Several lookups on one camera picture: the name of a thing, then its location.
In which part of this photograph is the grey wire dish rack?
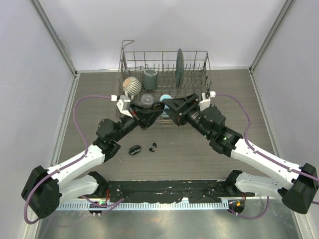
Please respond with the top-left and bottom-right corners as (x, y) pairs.
(115, 39), (217, 127)

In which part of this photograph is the dark teal plate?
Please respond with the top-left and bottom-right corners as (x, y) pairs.
(175, 49), (184, 87)

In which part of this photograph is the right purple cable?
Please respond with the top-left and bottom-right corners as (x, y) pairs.
(215, 92), (319, 220)

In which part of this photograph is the black earbud charging case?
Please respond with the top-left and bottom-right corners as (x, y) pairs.
(128, 145), (141, 155)

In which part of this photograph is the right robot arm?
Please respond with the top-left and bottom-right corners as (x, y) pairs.
(163, 94), (319, 214)

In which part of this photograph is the purple cable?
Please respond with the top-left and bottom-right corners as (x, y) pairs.
(215, 92), (319, 220)
(23, 94), (125, 225)

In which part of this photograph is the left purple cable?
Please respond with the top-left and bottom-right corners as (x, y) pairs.
(23, 94), (125, 225)

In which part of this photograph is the clear drinking glass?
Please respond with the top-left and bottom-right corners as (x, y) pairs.
(140, 94), (154, 106)

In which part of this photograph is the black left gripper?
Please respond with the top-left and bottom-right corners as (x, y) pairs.
(113, 101), (162, 142)

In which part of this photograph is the striped beige mug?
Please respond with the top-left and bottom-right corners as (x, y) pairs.
(122, 77), (142, 98)

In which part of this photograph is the white slotted cable duct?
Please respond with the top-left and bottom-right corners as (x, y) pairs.
(56, 199), (229, 211)

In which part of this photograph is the light blue mug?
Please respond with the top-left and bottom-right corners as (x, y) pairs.
(160, 94), (172, 118)

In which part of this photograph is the grey ceramic cup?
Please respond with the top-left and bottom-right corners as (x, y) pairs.
(142, 69), (158, 90)

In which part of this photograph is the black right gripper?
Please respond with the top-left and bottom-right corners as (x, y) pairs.
(162, 93), (212, 139)

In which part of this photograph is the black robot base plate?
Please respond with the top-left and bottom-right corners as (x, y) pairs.
(77, 178), (246, 203)

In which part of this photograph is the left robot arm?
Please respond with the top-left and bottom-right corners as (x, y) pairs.
(21, 102), (164, 224)

